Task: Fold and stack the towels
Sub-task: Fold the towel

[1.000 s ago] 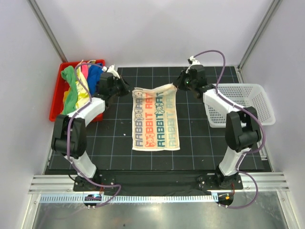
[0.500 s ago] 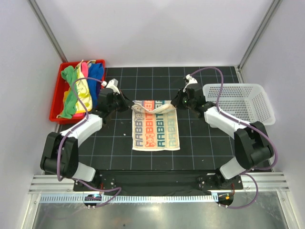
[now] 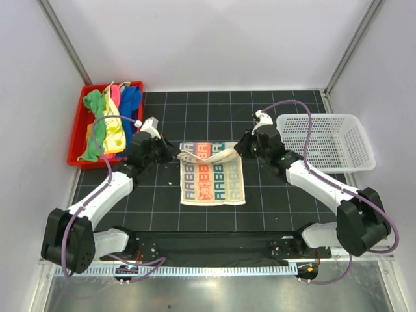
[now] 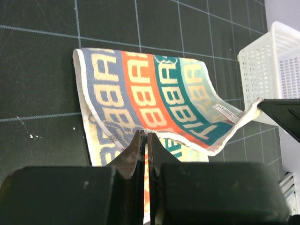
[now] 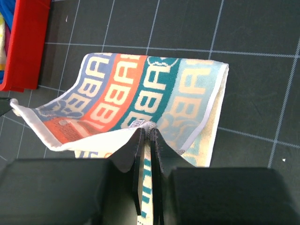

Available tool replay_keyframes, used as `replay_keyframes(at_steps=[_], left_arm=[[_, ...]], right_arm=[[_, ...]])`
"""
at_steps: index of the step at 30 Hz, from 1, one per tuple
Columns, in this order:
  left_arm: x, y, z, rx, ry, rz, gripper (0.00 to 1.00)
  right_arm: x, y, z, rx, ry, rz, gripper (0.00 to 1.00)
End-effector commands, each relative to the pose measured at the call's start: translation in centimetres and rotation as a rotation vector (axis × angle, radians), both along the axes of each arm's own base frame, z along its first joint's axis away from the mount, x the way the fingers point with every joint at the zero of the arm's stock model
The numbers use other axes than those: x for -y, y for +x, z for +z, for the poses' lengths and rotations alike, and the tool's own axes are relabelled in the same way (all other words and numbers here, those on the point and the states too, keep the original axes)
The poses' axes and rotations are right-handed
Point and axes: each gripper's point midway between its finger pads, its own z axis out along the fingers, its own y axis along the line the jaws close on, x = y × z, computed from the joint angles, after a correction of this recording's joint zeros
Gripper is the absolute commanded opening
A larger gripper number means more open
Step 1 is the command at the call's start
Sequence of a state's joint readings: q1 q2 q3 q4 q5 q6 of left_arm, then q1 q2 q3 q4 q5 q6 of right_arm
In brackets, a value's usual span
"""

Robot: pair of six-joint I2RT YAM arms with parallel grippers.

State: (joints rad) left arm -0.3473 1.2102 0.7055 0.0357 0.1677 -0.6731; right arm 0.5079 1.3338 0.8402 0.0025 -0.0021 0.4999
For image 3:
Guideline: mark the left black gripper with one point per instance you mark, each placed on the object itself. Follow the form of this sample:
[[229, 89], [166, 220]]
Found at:
[[170, 152]]

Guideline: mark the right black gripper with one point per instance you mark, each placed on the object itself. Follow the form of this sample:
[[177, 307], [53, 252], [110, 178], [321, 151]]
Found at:
[[242, 147]]

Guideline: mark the rabbit print towel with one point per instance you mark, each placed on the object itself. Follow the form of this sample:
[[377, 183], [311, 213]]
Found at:
[[211, 174]]

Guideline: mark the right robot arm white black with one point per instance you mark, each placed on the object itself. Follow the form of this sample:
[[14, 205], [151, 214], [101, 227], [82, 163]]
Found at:
[[361, 221]]

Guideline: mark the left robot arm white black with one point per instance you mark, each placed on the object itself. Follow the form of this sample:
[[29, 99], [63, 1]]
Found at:
[[71, 239]]

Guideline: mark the yellow towel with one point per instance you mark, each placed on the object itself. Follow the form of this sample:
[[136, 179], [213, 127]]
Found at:
[[109, 133]]

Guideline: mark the black grid mat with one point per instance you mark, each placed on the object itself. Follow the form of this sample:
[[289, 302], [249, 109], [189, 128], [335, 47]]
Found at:
[[271, 205]]

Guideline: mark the blue towel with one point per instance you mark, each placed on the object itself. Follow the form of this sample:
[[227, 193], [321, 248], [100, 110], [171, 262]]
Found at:
[[129, 105]]

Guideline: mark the red plastic bin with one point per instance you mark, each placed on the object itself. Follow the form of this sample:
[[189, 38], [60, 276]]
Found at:
[[78, 142]]

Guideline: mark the green towel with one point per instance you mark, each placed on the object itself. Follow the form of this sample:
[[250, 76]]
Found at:
[[95, 103]]

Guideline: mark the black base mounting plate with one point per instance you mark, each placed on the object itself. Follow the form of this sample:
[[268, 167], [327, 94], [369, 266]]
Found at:
[[221, 249]]

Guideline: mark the white perforated plastic basket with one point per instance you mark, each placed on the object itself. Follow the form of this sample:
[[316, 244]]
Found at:
[[338, 142]]

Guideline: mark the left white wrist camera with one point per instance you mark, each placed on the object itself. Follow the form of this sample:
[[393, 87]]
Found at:
[[148, 126]]

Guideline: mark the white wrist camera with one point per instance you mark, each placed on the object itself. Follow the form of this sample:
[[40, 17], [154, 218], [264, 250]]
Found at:
[[148, 126], [261, 118]]

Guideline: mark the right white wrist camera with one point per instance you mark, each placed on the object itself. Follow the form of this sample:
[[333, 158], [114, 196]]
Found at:
[[261, 118]]

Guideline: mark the slotted white cable duct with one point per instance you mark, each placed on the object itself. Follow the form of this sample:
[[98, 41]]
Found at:
[[118, 270]]

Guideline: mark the left aluminium frame post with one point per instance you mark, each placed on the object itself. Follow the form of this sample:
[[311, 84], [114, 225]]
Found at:
[[64, 39]]

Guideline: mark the aluminium frame post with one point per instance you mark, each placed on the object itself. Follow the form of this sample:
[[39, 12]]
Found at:
[[64, 39], [358, 36]]

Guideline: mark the right aluminium frame post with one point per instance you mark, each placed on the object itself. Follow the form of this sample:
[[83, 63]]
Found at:
[[358, 36]]

